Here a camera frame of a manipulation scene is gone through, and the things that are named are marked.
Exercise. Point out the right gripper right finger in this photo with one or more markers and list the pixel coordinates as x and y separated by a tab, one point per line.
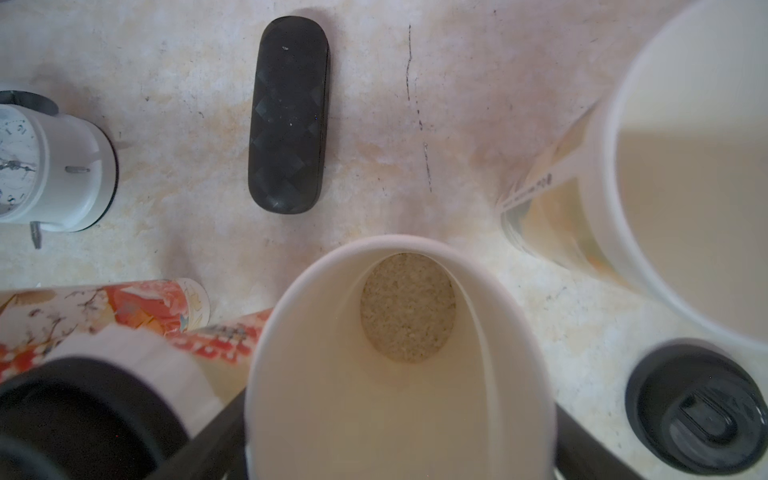
578	455

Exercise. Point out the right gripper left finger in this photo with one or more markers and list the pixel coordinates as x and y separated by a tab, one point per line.
217	452

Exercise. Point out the black cup lid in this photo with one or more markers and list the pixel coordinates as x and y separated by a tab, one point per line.
80	418
697	410

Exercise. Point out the tall paper cup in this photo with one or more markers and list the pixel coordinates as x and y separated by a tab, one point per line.
223	351

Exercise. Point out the black glasses case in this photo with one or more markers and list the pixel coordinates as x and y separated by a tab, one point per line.
289	116

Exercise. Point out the white twin-bell alarm clock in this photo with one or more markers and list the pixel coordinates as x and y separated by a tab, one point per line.
59	173

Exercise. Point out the translucent paper disc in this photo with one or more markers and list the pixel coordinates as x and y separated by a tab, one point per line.
171	373

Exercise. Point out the black cup lid front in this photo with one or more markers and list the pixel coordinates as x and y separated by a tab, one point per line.
697	410

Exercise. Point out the paper cup red flowers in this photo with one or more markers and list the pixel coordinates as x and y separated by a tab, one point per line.
323	403

